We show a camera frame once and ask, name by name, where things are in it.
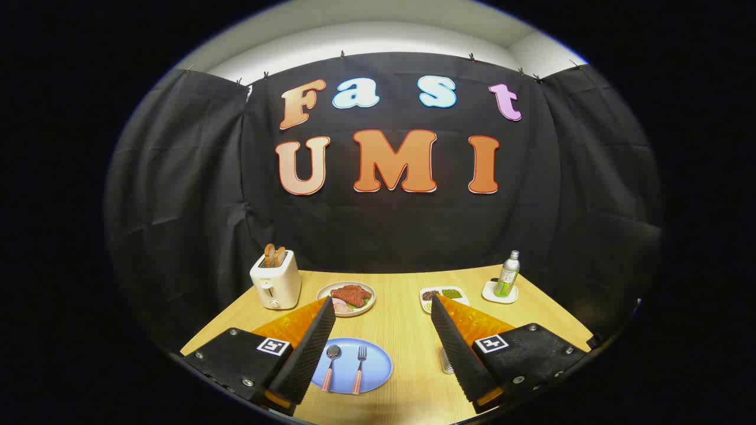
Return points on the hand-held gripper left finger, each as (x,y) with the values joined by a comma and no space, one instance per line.
(307,354)

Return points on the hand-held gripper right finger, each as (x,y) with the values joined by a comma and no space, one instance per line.
(458,354)

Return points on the perforated metal tray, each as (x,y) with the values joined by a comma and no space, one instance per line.
(446,361)

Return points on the white divided dish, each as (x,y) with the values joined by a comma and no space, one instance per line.
(469,302)

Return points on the pink ham slices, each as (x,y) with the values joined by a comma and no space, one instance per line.
(341,305)

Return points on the green beans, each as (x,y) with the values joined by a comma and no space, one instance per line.
(452,293)

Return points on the white oval plate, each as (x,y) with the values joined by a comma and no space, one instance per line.
(323,292)

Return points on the dark brown beans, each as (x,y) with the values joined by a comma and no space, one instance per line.
(430,294)

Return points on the white square coaster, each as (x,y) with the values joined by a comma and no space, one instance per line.
(489,292)

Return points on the blue round plate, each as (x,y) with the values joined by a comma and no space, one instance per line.
(378,366)

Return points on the brown meat piece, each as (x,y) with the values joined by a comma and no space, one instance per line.
(351,293)

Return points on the white toaster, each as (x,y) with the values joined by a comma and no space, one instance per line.
(277,283)

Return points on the green lettuce leaf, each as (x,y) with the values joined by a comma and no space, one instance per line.
(365,302)

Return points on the silver bottle with green label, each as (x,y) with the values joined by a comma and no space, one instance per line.
(507,277)

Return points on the brown toast slice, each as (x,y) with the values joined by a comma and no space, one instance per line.
(279,255)
(269,255)

